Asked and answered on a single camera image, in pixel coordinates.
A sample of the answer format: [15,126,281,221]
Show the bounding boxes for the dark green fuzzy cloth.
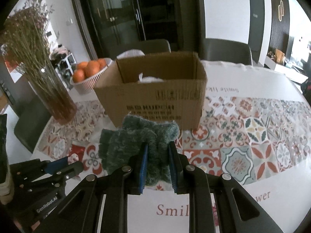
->
[99,115,179,186]

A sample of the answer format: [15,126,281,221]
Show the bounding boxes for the small red packet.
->
[67,144,85,164]

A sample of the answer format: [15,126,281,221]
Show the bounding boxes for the white basket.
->
[70,58,113,95]

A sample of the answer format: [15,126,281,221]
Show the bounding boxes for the patterned tile tablecloth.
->
[31,62,310,232]

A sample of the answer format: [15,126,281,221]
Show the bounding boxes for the orange fruit front left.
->
[72,69,86,83]

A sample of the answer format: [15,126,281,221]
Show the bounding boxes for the orange fruit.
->
[76,62,88,71]
[84,61,100,78]
[72,69,86,83]
[98,58,107,70]

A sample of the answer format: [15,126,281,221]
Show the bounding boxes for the brown cardboard box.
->
[94,52,207,130]

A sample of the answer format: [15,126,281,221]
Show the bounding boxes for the white plush toy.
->
[138,73,164,83]

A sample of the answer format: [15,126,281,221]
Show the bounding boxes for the white shelf unit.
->
[55,53,76,83]

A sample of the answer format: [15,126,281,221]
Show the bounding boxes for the orange fruit back left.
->
[76,62,88,71]

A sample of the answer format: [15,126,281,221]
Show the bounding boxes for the orange fruit centre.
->
[84,61,100,78]

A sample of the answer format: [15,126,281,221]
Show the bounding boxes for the orange fruit back right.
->
[98,58,107,70]

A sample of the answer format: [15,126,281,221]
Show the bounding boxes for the white floral plastic bag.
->
[116,49,145,59]

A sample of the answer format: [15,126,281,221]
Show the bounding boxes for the left dark dining chair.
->
[107,39,171,59]

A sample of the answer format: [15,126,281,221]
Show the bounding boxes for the dark dining chair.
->
[199,38,252,66]
[107,39,171,59]

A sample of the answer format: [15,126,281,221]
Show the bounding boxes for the right dark dining chair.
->
[199,38,252,66]

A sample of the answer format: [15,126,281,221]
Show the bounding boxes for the glass vase dried flowers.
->
[1,0,76,125]

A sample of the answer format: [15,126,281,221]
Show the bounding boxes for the white low tv cabinet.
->
[265,56,308,84]

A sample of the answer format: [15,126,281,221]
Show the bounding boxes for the dark glass cabinet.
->
[72,0,202,59]

